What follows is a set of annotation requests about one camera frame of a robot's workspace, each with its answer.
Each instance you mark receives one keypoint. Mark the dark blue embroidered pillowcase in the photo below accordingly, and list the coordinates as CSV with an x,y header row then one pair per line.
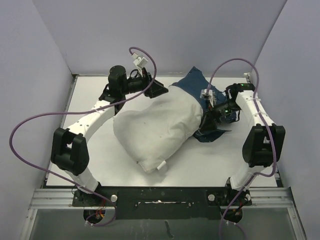
x,y
193,83

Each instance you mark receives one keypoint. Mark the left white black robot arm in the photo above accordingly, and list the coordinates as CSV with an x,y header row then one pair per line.
x,y
69,148

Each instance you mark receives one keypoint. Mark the white pillow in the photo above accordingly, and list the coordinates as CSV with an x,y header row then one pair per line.
x,y
151,136

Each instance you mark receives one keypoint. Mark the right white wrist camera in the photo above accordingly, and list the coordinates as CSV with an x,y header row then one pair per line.
x,y
210,97

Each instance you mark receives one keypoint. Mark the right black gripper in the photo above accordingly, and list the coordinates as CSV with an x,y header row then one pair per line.
x,y
208,123

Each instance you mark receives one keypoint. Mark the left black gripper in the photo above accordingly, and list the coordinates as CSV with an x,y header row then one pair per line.
x,y
155,89

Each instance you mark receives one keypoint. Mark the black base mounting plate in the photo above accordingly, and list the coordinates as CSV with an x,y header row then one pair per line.
x,y
164,203

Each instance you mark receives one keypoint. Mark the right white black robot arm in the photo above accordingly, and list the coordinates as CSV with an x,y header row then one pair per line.
x,y
263,145

